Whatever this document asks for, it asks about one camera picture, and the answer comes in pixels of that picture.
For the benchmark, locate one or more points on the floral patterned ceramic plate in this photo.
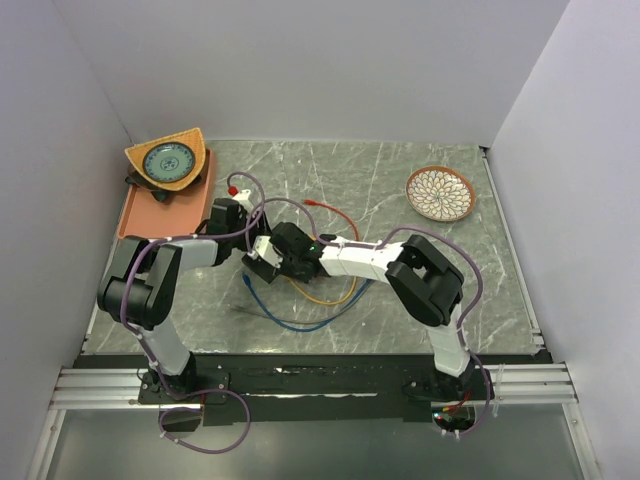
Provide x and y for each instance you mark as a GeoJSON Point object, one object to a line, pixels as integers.
{"type": "Point", "coordinates": [440, 193]}

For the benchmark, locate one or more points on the blue green ceramic plate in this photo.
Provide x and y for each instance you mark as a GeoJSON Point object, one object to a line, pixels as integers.
{"type": "Point", "coordinates": [169, 162]}

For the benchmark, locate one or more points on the orange woven basket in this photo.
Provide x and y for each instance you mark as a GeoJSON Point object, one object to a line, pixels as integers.
{"type": "Point", "coordinates": [192, 138]}

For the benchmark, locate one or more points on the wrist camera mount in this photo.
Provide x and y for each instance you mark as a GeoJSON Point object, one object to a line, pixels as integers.
{"type": "Point", "coordinates": [264, 250]}
{"type": "Point", "coordinates": [246, 197]}

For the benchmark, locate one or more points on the aluminium rail frame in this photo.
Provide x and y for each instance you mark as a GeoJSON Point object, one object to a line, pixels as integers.
{"type": "Point", "coordinates": [91, 433]}

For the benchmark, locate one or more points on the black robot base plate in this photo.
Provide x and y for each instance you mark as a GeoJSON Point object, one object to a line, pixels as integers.
{"type": "Point", "coordinates": [233, 388]}

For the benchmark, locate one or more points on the black network switch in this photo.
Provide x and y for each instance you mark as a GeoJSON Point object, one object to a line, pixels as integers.
{"type": "Point", "coordinates": [267, 271]}

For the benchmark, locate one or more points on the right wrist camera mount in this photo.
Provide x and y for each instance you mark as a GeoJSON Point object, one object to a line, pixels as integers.
{"type": "Point", "coordinates": [264, 250]}

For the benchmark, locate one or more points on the dark bowl under basket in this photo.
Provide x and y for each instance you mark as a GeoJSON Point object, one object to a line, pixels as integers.
{"type": "Point", "coordinates": [134, 178]}

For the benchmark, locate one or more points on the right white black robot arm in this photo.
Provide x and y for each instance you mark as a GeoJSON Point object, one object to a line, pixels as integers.
{"type": "Point", "coordinates": [427, 284]}

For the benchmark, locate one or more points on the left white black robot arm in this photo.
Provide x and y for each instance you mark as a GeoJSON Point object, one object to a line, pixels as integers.
{"type": "Point", "coordinates": [139, 286]}

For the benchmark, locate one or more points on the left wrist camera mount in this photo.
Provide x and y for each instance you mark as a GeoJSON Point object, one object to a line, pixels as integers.
{"type": "Point", "coordinates": [246, 197]}

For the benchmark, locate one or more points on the pink plastic tray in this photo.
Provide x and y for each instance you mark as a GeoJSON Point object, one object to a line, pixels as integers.
{"type": "Point", "coordinates": [145, 217]}

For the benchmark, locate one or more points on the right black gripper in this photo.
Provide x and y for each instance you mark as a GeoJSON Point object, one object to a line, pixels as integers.
{"type": "Point", "coordinates": [302, 278]}

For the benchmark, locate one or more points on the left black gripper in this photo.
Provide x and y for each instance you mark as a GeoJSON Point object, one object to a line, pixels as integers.
{"type": "Point", "coordinates": [265, 225]}

